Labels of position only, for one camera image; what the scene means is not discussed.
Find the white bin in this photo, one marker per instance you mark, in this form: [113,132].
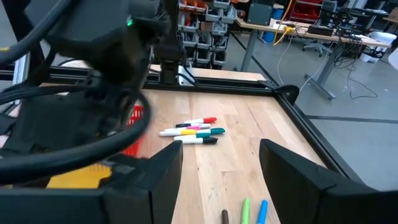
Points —
[377,46]

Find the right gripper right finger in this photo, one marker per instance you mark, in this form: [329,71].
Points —
[311,205]

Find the black aluminium table frame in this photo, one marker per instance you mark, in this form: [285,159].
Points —
[233,86]

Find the grey chair base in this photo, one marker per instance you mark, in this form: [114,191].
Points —
[317,46]

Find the white marker yellow cap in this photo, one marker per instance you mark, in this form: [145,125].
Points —
[188,132]

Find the white marker teal cap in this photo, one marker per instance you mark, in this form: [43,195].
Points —
[217,131]

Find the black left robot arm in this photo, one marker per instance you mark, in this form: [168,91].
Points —
[102,31]

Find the red storage bins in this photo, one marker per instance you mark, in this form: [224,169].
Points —
[306,12]

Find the yellow plastic basket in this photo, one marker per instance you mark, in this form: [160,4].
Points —
[77,179]

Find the thin blue whiteboard marker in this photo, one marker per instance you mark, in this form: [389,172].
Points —
[262,211]

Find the white marker red cap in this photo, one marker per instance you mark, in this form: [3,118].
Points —
[210,120]

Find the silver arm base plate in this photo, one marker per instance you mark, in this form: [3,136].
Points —
[186,77]

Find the red plastic basket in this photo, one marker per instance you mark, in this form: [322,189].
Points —
[136,113]

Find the storage bin shelf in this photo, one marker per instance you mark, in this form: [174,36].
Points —
[214,28]

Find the white marker pink cap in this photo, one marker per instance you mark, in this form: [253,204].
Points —
[194,127]

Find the thin green whiteboard marker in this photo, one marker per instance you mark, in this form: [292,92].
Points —
[245,211]

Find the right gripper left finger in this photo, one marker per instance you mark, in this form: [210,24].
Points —
[124,208]

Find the dark grey box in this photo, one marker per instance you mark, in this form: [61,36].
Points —
[259,14]

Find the wooden desk grey legs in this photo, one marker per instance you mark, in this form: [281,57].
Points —
[264,27]

